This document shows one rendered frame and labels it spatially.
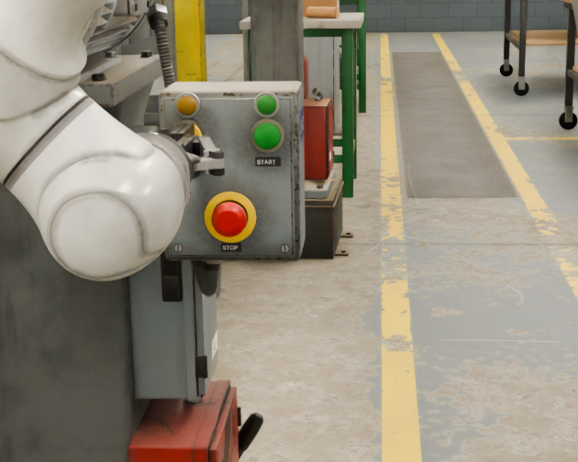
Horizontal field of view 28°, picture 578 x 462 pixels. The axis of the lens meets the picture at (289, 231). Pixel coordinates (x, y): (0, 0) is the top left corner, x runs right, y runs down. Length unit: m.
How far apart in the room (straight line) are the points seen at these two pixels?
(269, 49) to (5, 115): 3.91
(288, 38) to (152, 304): 3.27
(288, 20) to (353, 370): 1.75
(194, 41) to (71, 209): 7.73
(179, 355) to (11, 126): 0.74
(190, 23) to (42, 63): 7.69
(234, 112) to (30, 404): 0.56
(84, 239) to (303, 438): 2.26
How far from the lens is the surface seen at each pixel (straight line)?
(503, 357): 3.70
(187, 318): 1.58
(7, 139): 0.93
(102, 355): 1.59
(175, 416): 1.70
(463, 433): 3.15
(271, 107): 1.29
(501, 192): 6.03
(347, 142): 5.86
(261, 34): 4.79
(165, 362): 1.62
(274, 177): 1.31
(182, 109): 1.31
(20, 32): 0.90
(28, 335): 1.61
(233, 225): 1.31
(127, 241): 0.88
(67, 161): 0.92
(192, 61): 8.61
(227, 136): 1.31
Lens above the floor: 1.28
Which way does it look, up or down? 14 degrees down
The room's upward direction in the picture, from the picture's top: 1 degrees counter-clockwise
